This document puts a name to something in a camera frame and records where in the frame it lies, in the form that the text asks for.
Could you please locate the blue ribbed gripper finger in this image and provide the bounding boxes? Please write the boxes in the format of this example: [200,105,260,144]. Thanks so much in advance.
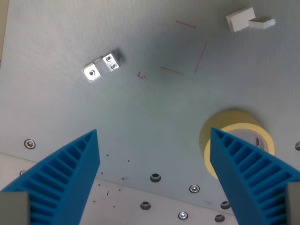
[210,127,300,225]
[0,128,101,225]

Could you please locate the small white plastic piece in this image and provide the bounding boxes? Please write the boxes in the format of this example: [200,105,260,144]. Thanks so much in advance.
[247,17,276,30]

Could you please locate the aluminium block two holes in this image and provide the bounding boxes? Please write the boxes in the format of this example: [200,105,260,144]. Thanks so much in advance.
[101,49,125,72]

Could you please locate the white rectangular plastic block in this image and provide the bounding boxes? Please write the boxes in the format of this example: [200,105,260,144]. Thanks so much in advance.
[225,7,256,33]

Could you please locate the yellow masking tape roll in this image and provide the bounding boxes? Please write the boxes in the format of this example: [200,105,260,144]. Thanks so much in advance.
[199,109,275,180]

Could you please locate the square aluminium block one hole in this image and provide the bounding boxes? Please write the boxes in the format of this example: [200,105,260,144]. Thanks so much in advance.
[82,61,104,83]

